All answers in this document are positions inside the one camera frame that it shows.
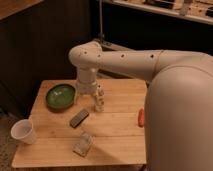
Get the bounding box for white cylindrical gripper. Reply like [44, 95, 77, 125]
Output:
[76, 68, 99, 104]

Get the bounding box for wooden table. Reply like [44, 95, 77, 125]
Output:
[12, 79, 146, 168]

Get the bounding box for cluttered background shelf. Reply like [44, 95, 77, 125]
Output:
[103, 0, 213, 26]

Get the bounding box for small clear labelled bottle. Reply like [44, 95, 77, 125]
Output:
[95, 86, 104, 112]

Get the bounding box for grey metal base beam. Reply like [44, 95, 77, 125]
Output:
[90, 38, 125, 52]

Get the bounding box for white paper cup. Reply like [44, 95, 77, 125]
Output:
[10, 119, 36, 144]

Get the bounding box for clear plastic snack packet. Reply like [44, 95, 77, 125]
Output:
[73, 132, 93, 157]

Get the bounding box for green ceramic bowl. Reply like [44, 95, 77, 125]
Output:
[45, 84, 75, 110]

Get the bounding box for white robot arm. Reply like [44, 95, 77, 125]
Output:
[69, 41, 213, 171]

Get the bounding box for orange red carrot toy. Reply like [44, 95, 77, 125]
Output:
[138, 109, 145, 127]

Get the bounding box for metal vertical pole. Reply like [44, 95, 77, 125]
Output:
[98, 0, 104, 42]

